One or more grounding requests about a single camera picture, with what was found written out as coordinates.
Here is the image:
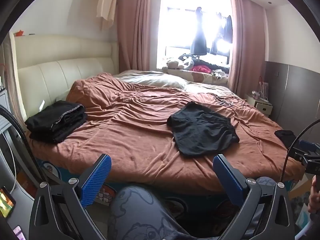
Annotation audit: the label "pink curtain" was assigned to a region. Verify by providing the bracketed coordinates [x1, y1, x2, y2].
[117, 0, 163, 73]
[229, 0, 269, 98]

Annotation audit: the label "red cloth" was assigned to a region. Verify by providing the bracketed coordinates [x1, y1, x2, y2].
[190, 65, 212, 73]

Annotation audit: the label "blue cartoon bedsheet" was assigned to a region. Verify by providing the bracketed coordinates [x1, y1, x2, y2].
[34, 155, 310, 230]

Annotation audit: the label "left gripper black braided cable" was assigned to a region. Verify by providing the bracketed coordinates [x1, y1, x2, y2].
[0, 105, 42, 188]

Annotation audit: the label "person's right hand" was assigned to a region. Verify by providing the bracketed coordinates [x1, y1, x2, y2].
[308, 175, 320, 213]

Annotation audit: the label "brown blanket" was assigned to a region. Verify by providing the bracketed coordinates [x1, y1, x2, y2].
[27, 72, 308, 193]

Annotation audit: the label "grey wardrobe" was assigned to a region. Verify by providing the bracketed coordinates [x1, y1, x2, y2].
[264, 61, 320, 145]

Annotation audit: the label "black and white plush toy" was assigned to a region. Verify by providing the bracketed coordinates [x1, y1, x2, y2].
[177, 54, 195, 70]

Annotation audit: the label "printed windowsill cushion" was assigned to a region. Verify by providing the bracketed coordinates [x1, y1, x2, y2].
[166, 67, 229, 84]

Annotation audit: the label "stack of folded black clothes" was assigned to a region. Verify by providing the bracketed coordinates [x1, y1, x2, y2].
[24, 100, 87, 144]

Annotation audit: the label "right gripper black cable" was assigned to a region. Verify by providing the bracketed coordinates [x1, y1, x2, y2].
[279, 120, 320, 184]

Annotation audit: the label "hanging dark clothes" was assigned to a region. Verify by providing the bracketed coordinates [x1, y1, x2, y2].
[209, 12, 233, 55]

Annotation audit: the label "white nightstand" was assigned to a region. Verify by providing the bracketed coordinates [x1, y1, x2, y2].
[244, 94, 273, 117]

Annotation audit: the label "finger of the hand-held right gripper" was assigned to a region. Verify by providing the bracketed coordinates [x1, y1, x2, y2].
[292, 141, 320, 164]

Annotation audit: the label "cream hanging cloth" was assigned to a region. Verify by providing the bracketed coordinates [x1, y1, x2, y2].
[96, 0, 118, 29]

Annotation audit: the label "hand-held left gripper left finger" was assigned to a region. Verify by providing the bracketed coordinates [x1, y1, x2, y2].
[29, 153, 112, 240]

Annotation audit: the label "white wire rack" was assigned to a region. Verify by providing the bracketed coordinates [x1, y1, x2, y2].
[257, 76, 272, 103]

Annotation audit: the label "small dark cloth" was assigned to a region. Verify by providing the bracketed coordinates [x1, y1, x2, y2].
[274, 129, 298, 147]

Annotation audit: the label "person's printed pyjama leg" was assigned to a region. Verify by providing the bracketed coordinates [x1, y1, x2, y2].
[107, 176, 275, 240]

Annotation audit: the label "black cables on bed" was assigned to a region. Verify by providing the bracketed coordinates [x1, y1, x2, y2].
[212, 94, 253, 108]

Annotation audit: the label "hanging black dress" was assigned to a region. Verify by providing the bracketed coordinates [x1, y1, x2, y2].
[190, 7, 208, 55]

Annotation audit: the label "beige plush toy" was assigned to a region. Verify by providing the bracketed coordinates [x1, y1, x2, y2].
[161, 57, 180, 72]

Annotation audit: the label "cream padded headboard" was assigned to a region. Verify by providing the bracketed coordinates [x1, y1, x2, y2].
[10, 34, 119, 120]

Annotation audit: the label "window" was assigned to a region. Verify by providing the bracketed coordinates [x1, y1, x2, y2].
[159, 0, 233, 70]

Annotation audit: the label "phone with lit screen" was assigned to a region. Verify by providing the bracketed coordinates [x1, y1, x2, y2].
[0, 186, 17, 218]

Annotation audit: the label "black cloth on windowsill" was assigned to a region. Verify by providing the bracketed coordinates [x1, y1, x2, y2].
[195, 57, 230, 73]

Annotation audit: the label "white pillow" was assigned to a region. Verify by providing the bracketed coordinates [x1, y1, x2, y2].
[112, 70, 240, 98]

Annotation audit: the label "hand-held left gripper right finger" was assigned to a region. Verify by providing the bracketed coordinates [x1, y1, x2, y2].
[213, 154, 297, 240]

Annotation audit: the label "patterned floor mat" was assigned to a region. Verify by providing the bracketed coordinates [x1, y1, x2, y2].
[292, 175, 313, 230]

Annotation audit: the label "black pants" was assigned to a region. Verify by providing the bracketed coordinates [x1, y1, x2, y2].
[167, 102, 240, 158]

